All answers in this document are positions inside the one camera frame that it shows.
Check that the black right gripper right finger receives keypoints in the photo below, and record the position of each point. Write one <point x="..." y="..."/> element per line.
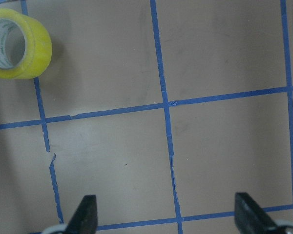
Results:
<point x="250" y="218"/>

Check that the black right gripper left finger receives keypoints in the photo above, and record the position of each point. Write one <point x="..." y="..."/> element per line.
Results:
<point x="85" y="218"/>

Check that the yellow tape roll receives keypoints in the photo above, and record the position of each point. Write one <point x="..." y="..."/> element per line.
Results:
<point x="37" y="46"/>

